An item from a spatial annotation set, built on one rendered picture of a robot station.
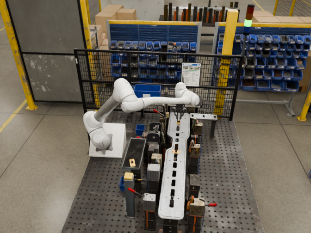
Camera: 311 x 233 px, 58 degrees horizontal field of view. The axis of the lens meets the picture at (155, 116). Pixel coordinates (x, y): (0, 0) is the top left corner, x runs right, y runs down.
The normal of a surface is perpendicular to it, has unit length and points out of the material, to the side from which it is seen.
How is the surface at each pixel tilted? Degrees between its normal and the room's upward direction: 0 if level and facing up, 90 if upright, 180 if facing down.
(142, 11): 90
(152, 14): 90
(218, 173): 0
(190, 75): 90
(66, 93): 96
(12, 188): 0
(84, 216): 0
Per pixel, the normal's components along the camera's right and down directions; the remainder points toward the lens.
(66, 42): -0.08, 0.58
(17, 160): 0.00, -0.83
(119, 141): -0.07, -0.23
